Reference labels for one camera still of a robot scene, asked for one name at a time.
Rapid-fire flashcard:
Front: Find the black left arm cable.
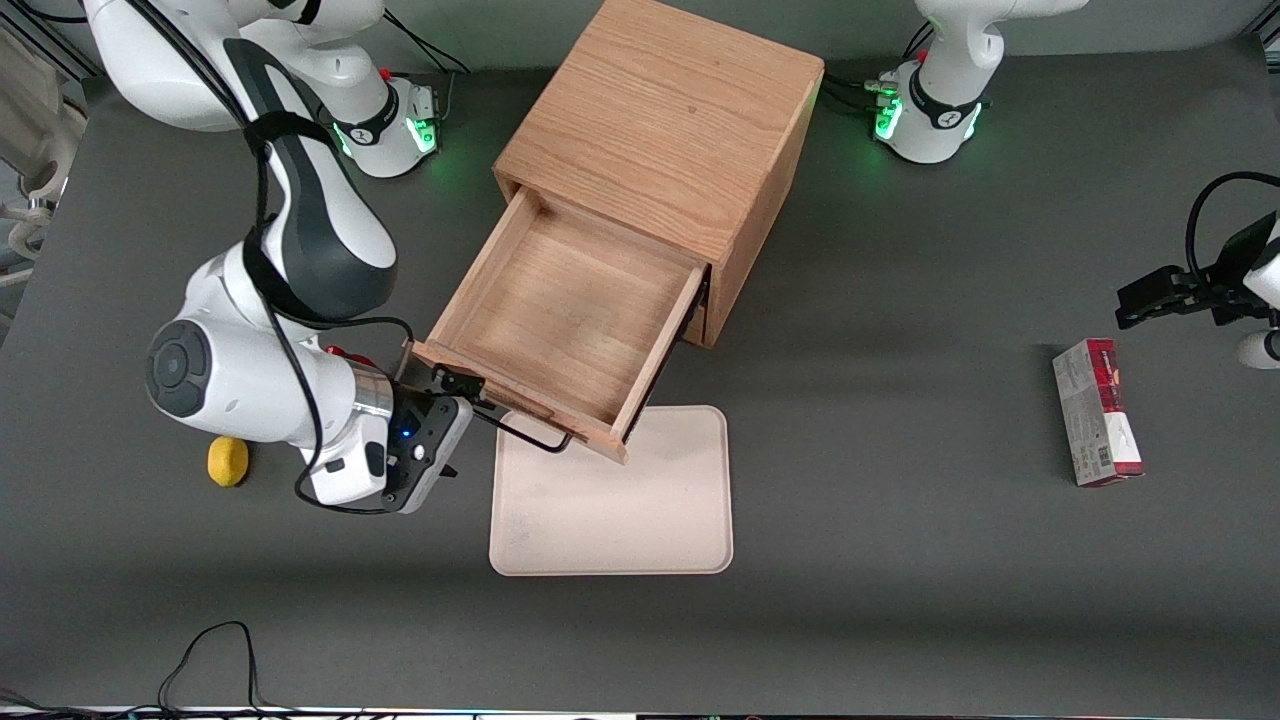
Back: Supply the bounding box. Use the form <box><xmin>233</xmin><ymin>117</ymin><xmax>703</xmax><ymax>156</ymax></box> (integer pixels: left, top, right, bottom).
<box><xmin>1185</xmin><ymin>172</ymin><xmax>1280</xmax><ymax>293</ymax></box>

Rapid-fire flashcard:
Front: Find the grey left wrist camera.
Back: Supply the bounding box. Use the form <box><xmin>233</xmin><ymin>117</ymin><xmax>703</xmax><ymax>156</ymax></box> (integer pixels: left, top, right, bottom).
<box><xmin>1236</xmin><ymin>328</ymin><xmax>1280</xmax><ymax>372</ymax></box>

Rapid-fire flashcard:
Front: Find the grey metal rail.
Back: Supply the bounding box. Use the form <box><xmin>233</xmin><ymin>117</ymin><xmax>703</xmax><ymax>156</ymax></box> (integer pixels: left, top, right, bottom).
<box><xmin>1245</xmin><ymin>0</ymin><xmax>1280</xmax><ymax>53</ymax></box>
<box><xmin>18</xmin><ymin>0</ymin><xmax>107</xmax><ymax>79</ymax></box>

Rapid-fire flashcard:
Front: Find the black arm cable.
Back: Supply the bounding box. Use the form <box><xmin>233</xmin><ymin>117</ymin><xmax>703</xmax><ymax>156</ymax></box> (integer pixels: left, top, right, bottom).
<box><xmin>1185</xmin><ymin>172</ymin><xmax>1280</xmax><ymax>293</ymax></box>
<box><xmin>125</xmin><ymin>0</ymin><xmax>417</xmax><ymax>517</ymax></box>

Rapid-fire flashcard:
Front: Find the thin black table cable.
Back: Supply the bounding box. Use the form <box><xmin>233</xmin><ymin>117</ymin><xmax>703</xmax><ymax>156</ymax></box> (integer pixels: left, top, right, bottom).
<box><xmin>0</xmin><ymin>621</ymin><xmax>361</xmax><ymax>718</ymax></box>

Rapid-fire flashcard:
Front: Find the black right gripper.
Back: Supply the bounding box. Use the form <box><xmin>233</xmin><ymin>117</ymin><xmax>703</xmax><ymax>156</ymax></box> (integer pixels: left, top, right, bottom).
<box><xmin>383</xmin><ymin>367</ymin><xmax>493</xmax><ymax>509</ymax></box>

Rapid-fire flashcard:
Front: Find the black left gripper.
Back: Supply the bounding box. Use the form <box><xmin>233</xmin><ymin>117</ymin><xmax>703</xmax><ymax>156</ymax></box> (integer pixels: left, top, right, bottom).
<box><xmin>1116</xmin><ymin>213</ymin><xmax>1276</xmax><ymax>330</ymax></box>

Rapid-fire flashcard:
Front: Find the black base cable bundle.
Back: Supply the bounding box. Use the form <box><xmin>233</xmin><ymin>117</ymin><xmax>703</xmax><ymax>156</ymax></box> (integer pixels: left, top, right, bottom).
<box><xmin>378</xmin><ymin>14</ymin><xmax>473</xmax><ymax>126</ymax></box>
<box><xmin>820</xmin><ymin>20</ymin><xmax>936</xmax><ymax>119</ymax></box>

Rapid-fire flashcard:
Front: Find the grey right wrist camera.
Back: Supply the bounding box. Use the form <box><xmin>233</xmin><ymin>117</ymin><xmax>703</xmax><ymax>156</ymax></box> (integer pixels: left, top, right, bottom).
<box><xmin>400</xmin><ymin>396</ymin><xmax>474</xmax><ymax>515</ymax></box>

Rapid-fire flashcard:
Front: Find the grey and red carton box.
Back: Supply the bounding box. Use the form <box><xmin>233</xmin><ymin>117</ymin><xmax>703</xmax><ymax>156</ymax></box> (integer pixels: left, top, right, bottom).
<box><xmin>1052</xmin><ymin>338</ymin><xmax>1146</xmax><ymax>488</ymax></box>

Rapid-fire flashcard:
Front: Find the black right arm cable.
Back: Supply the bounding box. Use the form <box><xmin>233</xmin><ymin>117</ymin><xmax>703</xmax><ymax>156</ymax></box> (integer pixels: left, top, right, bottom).
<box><xmin>125</xmin><ymin>0</ymin><xmax>417</xmax><ymax>517</ymax></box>

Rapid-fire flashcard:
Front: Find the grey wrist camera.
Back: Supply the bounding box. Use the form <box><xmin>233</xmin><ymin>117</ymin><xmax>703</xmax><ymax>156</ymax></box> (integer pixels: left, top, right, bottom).
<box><xmin>1236</xmin><ymin>328</ymin><xmax>1280</xmax><ymax>372</ymax></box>
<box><xmin>400</xmin><ymin>396</ymin><xmax>474</xmax><ymax>515</ymax></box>

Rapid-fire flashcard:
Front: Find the beige rectangular tray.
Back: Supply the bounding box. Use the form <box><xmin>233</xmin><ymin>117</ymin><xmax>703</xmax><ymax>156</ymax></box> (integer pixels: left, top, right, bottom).
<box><xmin>489</xmin><ymin>405</ymin><xmax>734</xmax><ymax>577</ymax></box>

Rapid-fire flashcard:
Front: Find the oak wooden drawer cabinet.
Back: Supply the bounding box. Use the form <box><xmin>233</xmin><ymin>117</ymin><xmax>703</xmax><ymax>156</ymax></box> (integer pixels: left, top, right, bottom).
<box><xmin>493</xmin><ymin>0</ymin><xmax>826</xmax><ymax>350</ymax></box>

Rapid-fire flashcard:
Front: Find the yellow lemon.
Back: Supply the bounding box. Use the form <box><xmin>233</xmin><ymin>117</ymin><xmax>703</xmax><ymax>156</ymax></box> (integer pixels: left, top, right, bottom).
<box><xmin>207</xmin><ymin>437</ymin><xmax>250</xmax><ymax>488</ymax></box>

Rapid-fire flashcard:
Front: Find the white equipment beside table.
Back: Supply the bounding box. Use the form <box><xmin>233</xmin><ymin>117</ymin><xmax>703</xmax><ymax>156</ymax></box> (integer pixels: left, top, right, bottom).
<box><xmin>0</xmin><ymin>22</ymin><xmax>91</xmax><ymax>293</ymax></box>

